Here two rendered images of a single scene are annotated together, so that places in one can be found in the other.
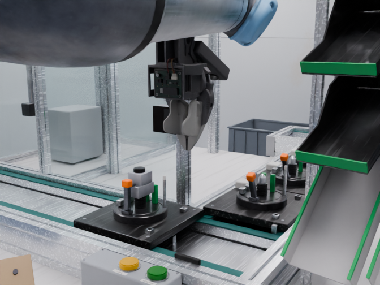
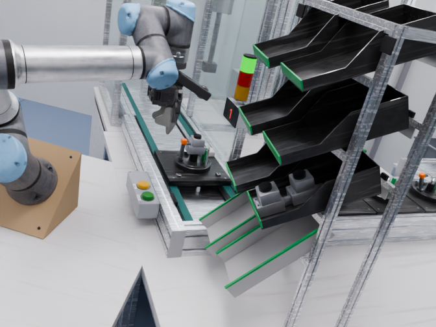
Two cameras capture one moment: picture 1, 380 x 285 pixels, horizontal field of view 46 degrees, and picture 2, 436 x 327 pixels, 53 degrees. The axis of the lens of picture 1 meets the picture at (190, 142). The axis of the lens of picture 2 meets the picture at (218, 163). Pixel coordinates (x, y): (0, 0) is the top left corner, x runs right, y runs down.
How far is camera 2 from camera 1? 84 cm
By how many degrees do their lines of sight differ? 33
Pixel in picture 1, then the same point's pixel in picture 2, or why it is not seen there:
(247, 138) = (426, 156)
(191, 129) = (164, 122)
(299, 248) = (217, 223)
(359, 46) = (285, 111)
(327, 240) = (229, 226)
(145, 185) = (196, 147)
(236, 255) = not seen: hidden behind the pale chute
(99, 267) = (130, 179)
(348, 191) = not seen: hidden behind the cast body
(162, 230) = (186, 179)
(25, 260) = (77, 154)
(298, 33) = not seen: outside the picture
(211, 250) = (209, 206)
